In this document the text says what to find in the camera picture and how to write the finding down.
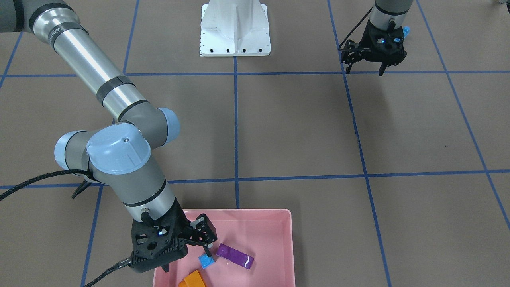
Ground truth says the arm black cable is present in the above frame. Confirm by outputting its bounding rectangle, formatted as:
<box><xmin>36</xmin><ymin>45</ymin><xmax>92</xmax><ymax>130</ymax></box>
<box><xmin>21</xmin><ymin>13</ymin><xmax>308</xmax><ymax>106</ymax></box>
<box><xmin>338</xmin><ymin>7</ymin><xmax>373</xmax><ymax>52</ymax></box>
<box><xmin>0</xmin><ymin>169</ymin><xmax>132</xmax><ymax>287</ymax></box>

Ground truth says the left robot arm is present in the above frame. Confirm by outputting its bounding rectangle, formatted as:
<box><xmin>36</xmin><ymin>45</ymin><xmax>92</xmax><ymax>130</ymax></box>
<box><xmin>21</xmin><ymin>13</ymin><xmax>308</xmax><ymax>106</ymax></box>
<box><xmin>338</xmin><ymin>0</ymin><xmax>413</xmax><ymax>76</ymax></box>

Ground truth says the pink plastic box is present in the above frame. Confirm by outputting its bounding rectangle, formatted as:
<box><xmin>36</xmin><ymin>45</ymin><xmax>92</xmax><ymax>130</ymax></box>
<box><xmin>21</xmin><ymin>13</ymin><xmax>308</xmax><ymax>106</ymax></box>
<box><xmin>153</xmin><ymin>209</ymin><xmax>296</xmax><ymax>287</ymax></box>

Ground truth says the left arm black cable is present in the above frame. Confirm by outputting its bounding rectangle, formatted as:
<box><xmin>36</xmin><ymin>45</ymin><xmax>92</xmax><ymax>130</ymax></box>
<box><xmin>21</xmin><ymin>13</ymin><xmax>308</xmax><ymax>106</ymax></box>
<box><xmin>338</xmin><ymin>7</ymin><xmax>373</xmax><ymax>52</ymax></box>

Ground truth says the white camera pedestal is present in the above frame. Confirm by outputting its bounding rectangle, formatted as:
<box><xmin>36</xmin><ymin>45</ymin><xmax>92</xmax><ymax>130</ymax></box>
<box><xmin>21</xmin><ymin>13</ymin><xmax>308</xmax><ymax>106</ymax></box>
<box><xmin>199</xmin><ymin>0</ymin><xmax>271</xmax><ymax>57</ymax></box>

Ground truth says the orange block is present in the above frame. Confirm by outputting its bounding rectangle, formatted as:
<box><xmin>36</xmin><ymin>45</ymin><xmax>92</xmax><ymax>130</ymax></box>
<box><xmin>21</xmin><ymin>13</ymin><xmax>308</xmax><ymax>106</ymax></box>
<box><xmin>177</xmin><ymin>269</ymin><xmax>207</xmax><ymax>287</ymax></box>

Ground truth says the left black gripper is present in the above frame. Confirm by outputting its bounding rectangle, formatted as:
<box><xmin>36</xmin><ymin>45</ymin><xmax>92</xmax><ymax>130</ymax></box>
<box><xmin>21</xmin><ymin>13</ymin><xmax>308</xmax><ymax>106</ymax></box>
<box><xmin>339</xmin><ymin>21</ymin><xmax>407</xmax><ymax>76</ymax></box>

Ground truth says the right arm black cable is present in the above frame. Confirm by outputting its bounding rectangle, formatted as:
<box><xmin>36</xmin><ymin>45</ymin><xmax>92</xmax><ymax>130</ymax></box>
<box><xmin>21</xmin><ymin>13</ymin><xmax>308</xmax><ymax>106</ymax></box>
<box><xmin>0</xmin><ymin>169</ymin><xmax>132</xmax><ymax>287</ymax></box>

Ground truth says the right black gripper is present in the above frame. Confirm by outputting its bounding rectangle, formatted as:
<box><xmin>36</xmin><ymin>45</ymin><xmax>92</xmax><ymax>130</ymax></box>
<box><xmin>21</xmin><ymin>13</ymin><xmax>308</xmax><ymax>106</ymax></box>
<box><xmin>131</xmin><ymin>200</ymin><xmax>218</xmax><ymax>273</ymax></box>

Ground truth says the purple wedge block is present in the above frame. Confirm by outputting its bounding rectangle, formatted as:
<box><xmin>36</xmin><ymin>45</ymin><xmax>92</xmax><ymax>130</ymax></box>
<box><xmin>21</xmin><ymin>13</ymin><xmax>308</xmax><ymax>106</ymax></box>
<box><xmin>216</xmin><ymin>243</ymin><xmax>254</xmax><ymax>269</ymax></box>

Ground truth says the small blue block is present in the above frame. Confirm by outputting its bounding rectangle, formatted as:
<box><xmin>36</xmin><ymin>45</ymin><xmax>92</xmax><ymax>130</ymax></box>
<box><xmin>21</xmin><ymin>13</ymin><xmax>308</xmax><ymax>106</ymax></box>
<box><xmin>198</xmin><ymin>253</ymin><xmax>215</xmax><ymax>269</ymax></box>

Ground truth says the long blue block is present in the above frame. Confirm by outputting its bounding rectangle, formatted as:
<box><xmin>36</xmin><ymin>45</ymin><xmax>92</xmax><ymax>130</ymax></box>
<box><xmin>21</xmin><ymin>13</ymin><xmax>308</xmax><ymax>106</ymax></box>
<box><xmin>402</xmin><ymin>26</ymin><xmax>410</xmax><ymax>39</ymax></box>

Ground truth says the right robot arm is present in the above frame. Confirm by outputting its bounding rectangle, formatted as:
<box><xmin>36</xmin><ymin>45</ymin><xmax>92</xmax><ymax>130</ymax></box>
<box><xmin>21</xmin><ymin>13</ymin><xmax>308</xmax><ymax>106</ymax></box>
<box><xmin>1</xmin><ymin>0</ymin><xmax>217</xmax><ymax>277</ymax></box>

